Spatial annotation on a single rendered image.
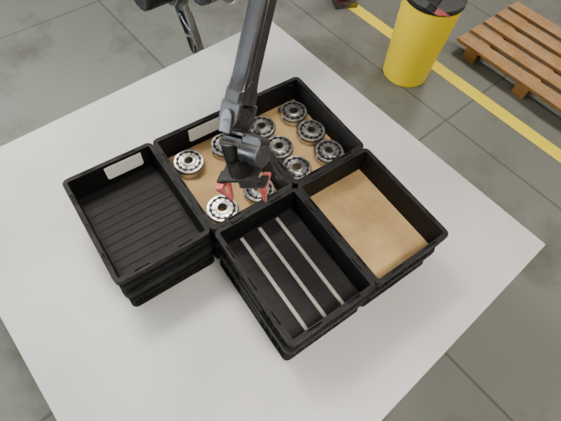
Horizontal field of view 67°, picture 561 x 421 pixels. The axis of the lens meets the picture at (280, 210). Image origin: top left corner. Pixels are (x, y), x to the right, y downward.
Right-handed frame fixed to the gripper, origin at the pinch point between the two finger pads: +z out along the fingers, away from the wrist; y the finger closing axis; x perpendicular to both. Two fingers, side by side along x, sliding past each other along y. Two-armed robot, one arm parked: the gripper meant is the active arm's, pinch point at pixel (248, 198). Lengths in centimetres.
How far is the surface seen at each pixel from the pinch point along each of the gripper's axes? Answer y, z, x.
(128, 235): 41.5, 12.3, 4.3
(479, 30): -96, 67, -258
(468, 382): -73, 131, -17
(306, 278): -13.1, 29.1, 4.4
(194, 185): 26.9, 11.1, -18.4
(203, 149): 27.9, 7.2, -33.4
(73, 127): 86, 1, -42
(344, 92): -16, 20, -92
